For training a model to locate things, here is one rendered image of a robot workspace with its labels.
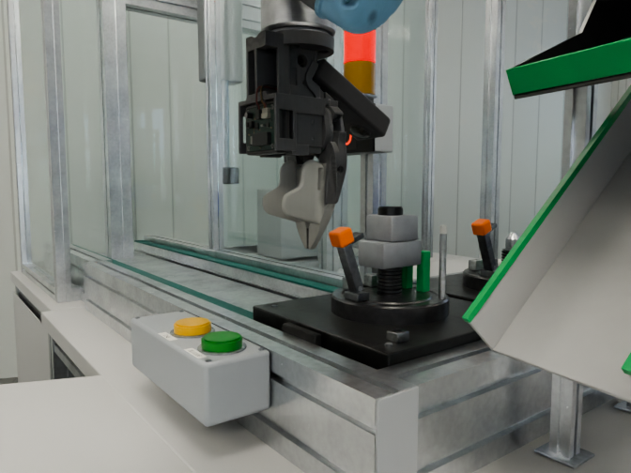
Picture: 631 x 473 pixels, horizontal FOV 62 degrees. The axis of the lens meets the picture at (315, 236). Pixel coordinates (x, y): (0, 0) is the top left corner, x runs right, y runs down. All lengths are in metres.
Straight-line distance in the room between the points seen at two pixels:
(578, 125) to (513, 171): 3.64
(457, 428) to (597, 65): 0.31
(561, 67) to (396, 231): 0.27
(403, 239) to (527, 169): 3.65
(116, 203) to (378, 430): 1.24
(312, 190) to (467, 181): 3.45
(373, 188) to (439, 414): 0.46
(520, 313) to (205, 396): 0.28
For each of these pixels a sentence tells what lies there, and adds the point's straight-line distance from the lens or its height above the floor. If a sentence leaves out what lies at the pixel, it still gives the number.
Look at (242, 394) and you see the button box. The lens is 0.52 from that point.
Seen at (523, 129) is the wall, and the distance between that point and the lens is 4.23.
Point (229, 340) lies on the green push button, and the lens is 0.52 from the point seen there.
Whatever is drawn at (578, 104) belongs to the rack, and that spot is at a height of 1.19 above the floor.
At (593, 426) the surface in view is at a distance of 0.67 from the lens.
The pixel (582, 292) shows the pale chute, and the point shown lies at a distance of 0.45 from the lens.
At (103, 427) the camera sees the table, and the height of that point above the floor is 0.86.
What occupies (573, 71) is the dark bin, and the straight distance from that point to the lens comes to 0.41.
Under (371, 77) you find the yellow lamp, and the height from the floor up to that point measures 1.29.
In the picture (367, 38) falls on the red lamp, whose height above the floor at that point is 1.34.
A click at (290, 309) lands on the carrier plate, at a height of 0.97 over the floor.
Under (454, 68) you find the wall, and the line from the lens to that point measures 3.97.
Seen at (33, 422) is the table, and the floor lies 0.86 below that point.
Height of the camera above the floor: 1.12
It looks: 5 degrees down
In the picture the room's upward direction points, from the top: straight up
